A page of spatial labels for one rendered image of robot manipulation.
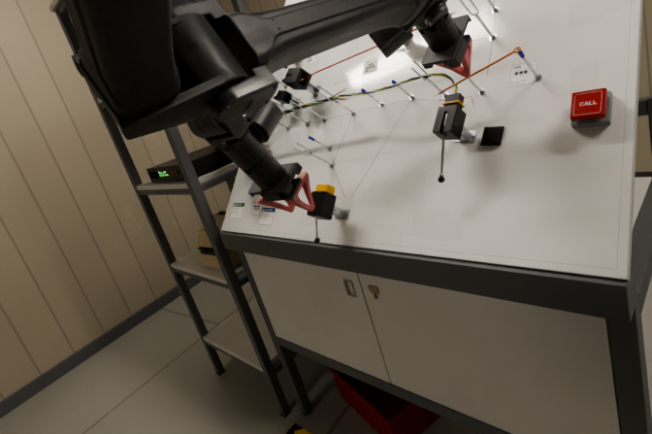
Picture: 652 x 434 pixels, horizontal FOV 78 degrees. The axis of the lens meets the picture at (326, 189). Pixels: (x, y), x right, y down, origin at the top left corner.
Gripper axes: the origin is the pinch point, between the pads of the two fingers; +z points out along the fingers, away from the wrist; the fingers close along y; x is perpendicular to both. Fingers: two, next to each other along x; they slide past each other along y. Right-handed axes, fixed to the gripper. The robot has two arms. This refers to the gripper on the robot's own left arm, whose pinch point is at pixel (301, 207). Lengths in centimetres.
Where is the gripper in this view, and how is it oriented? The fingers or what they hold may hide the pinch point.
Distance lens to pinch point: 79.7
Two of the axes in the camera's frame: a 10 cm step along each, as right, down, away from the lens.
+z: 5.4, 6.1, 5.8
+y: -7.6, 0.6, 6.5
